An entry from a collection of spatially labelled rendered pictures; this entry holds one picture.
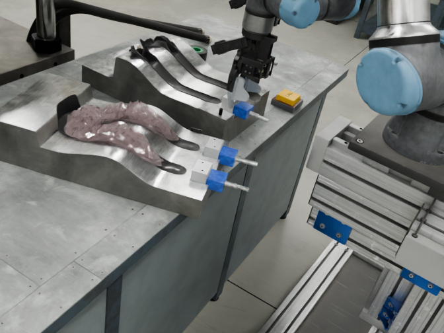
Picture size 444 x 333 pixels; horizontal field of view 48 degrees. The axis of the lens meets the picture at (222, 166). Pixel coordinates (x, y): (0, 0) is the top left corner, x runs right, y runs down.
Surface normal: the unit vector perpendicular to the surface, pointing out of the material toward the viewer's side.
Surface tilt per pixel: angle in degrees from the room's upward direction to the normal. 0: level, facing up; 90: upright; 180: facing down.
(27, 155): 90
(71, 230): 0
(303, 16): 90
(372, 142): 0
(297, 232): 0
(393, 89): 97
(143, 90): 90
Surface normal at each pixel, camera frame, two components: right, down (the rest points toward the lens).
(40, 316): 0.17, -0.80
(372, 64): -0.82, 0.32
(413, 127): -0.67, 0.01
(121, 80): -0.51, 0.42
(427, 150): -0.13, 0.27
